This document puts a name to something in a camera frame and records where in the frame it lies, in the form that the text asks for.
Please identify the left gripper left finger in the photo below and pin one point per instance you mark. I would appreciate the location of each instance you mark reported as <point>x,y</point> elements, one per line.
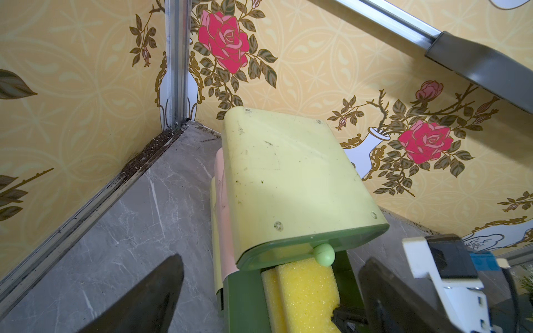
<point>147,307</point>

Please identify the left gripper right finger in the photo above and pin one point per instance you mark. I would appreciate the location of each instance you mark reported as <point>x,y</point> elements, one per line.
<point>391,306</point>

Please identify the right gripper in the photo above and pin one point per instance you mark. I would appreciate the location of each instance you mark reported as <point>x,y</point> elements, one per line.
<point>350,320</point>

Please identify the light green drawer cabinet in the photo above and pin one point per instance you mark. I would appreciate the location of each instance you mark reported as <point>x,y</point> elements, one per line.
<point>283,172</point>

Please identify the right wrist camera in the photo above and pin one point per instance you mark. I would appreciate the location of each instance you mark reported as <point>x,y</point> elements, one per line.
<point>454,271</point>

